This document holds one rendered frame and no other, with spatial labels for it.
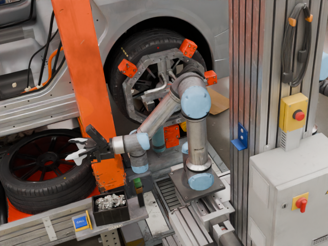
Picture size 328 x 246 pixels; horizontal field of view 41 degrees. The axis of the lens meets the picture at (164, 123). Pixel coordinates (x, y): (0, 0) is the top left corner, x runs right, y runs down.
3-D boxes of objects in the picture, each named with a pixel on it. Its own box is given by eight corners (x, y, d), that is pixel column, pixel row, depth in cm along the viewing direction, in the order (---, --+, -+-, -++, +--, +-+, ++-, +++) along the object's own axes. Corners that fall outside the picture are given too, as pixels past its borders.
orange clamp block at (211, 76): (200, 81, 301) (212, 78, 303) (205, 87, 295) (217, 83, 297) (200, 72, 297) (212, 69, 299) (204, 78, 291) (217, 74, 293)
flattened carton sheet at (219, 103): (199, 83, 455) (199, 80, 453) (237, 104, 418) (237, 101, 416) (176, 94, 442) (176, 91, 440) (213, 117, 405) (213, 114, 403)
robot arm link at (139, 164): (147, 157, 204) (144, 139, 198) (150, 174, 195) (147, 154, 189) (131, 160, 204) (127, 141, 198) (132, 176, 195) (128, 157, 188)
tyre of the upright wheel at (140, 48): (160, 123, 340) (212, 53, 321) (171, 140, 322) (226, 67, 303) (88, 90, 303) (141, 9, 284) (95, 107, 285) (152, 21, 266)
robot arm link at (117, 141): (122, 141, 184) (121, 132, 191) (111, 142, 184) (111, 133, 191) (125, 156, 187) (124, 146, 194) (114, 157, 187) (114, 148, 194)
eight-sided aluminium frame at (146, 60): (203, 111, 314) (199, 41, 282) (206, 115, 309) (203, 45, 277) (130, 131, 303) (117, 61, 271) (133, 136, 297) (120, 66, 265)
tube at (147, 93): (163, 75, 280) (161, 61, 274) (173, 90, 265) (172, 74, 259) (136, 82, 276) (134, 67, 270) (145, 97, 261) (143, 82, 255)
